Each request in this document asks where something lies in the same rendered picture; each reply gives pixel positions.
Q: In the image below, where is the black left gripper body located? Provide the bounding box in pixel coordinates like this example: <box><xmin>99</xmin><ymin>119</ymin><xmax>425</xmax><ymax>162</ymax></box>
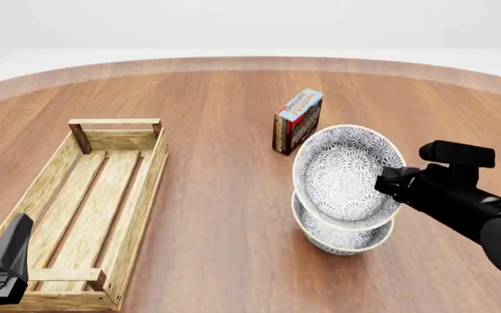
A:
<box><xmin>0</xmin><ymin>269</ymin><xmax>30</xmax><ymax>310</ymax></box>

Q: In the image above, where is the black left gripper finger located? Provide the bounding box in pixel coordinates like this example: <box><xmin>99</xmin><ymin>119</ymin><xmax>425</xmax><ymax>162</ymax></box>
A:
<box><xmin>0</xmin><ymin>212</ymin><xmax>35</xmax><ymax>284</ymax></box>

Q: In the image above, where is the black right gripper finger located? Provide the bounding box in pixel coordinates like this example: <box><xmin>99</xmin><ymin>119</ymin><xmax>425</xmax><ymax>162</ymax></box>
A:
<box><xmin>373</xmin><ymin>164</ymin><xmax>420</xmax><ymax>205</ymax></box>

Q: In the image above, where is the patterned grey-white bowl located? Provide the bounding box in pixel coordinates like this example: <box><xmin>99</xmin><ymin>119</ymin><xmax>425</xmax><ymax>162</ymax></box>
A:
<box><xmin>291</xmin><ymin>123</ymin><xmax>409</xmax><ymax>230</ymax></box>
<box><xmin>291</xmin><ymin>190</ymin><xmax>396</xmax><ymax>256</ymax></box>

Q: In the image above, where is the wooden slat tray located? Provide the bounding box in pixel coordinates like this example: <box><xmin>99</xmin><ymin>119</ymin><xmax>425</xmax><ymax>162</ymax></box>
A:
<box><xmin>0</xmin><ymin>117</ymin><xmax>170</xmax><ymax>313</ymax></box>

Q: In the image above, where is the chocolate pudding box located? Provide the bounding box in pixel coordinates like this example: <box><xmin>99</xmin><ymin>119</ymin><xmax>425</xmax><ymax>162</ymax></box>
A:
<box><xmin>271</xmin><ymin>88</ymin><xmax>324</xmax><ymax>157</ymax></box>

